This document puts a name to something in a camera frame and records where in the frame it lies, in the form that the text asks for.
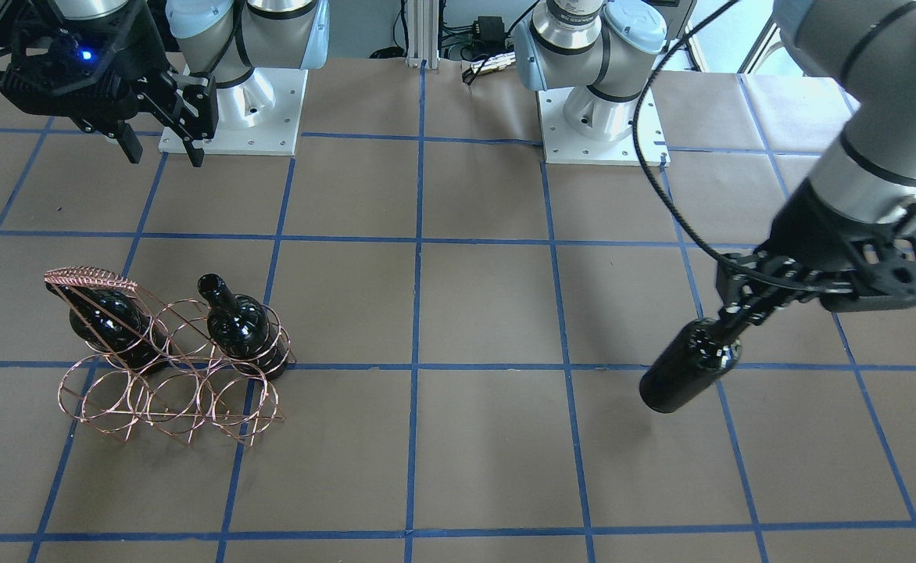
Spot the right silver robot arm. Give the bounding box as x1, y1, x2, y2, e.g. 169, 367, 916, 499
0, 1, 330, 167

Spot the aluminium frame post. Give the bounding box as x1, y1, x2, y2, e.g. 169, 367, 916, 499
404, 0, 441, 70

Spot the dark wine bottle far end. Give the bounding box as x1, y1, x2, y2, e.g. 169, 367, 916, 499
197, 272, 288, 381

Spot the copper wire wine basket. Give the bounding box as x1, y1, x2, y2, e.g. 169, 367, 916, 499
44, 267, 296, 446

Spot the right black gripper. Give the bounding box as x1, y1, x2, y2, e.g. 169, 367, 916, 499
0, 1, 218, 168

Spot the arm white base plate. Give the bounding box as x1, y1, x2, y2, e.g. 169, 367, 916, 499
537, 86, 671, 167
193, 68, 309, 156

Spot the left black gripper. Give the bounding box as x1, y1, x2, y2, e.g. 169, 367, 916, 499
715, 183, 916, 329

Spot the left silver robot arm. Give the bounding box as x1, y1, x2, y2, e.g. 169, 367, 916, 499
510, 1, 916, 332

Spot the dark wine bottle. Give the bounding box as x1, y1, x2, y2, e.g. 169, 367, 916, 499
45, 284, 168, 375
639, 318, 742, 414

